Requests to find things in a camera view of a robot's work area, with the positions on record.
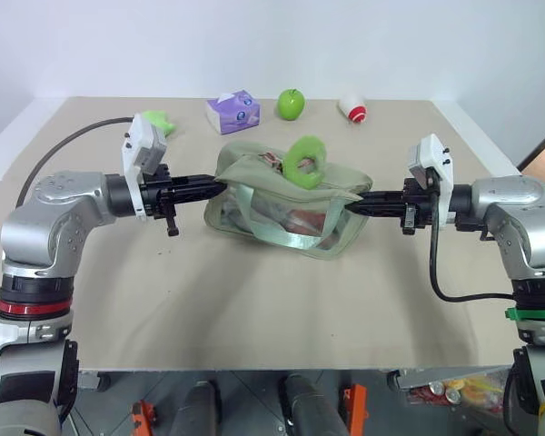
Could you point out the light green plush toy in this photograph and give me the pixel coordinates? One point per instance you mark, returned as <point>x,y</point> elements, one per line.
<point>161,120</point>

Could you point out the purple tissue pack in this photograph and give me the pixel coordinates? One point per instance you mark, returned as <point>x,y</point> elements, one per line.
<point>231,111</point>

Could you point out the green zip pouch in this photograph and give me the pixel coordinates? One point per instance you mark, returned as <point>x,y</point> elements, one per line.
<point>263,191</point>

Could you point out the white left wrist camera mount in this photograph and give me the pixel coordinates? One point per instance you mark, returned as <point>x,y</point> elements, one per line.
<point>134,145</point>

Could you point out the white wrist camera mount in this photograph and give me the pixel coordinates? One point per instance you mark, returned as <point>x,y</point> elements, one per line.
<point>134,145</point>
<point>436,152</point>

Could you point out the silver drink can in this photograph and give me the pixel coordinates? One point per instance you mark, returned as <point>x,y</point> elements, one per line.
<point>437,388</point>
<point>452,396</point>

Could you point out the white and red cup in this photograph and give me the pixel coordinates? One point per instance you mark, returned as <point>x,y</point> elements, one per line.
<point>355,109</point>

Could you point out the green apple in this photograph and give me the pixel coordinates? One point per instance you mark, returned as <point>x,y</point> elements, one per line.
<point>290,105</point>

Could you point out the grey table caster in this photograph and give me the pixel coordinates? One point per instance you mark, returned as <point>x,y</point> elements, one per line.
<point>95,380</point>
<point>394,379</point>

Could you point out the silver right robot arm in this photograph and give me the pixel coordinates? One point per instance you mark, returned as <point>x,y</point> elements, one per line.
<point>518,200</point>

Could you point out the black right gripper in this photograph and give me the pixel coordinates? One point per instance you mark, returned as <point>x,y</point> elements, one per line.
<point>415,204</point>

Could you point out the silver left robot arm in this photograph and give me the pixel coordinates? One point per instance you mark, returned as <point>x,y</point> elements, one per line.
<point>50,204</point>

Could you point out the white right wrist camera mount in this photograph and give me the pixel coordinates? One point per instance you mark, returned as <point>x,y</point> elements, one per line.
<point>436,152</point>

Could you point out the orange clamp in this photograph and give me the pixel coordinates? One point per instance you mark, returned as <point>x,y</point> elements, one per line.
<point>356,409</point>
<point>143,418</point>

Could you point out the bin of mixed items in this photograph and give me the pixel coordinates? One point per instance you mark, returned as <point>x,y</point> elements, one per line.
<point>477,390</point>

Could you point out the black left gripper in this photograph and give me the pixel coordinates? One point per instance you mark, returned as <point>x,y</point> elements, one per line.
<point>156,195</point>

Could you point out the dark rounded shape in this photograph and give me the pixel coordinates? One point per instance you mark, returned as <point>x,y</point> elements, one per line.
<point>306,404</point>
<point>195,409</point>

